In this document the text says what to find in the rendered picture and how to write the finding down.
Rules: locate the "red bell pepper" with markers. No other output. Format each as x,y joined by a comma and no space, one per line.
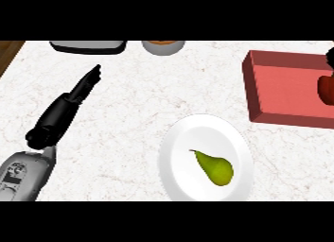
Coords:
333,89

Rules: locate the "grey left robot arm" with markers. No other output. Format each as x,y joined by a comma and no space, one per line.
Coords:
17,176

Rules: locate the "red open box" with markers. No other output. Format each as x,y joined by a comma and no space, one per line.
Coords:
286,88

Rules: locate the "white oval plate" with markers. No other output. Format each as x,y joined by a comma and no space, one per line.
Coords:
205,157

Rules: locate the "grey round bowl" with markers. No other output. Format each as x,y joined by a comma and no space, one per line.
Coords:
164,48

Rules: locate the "green pear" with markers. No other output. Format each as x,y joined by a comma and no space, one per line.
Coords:
217,168

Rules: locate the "grey and black appliance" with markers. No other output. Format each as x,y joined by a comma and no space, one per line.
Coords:
90,47

